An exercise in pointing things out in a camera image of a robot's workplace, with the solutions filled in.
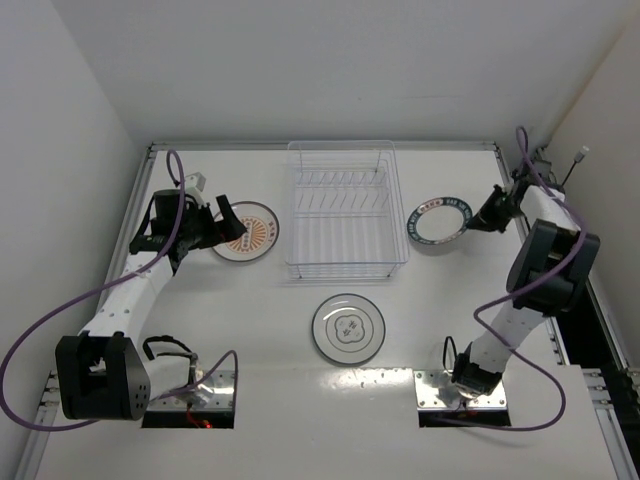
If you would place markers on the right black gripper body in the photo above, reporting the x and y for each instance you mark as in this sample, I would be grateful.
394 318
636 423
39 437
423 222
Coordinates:
498 208

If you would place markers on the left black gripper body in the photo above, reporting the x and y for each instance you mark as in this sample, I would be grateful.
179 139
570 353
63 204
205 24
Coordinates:
211 226

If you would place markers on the dark blue rimmed plate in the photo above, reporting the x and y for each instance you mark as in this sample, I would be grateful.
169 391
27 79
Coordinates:
438 221

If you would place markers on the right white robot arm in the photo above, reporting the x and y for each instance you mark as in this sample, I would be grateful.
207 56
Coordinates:
547 278

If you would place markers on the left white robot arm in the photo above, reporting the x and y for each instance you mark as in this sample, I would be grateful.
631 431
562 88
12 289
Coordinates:
102 372

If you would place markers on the orange sunburst plate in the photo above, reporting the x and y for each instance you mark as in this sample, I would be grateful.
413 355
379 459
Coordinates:
262 232

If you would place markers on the grey clover pattern plate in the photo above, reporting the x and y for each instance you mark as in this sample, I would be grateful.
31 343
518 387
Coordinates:
348 329

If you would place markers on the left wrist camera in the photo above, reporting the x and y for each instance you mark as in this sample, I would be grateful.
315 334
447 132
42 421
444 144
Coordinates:
195 181

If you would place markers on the white wire dish rack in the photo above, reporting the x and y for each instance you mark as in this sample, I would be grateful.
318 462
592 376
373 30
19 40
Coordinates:
345 218

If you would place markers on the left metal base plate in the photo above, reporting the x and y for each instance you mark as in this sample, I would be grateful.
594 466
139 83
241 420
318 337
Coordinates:
216 394

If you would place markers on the metal base plate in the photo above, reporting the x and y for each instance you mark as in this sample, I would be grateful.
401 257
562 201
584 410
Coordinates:
216 394
435 393

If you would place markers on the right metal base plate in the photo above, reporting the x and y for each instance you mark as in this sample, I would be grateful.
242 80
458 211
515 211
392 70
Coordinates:
435 393

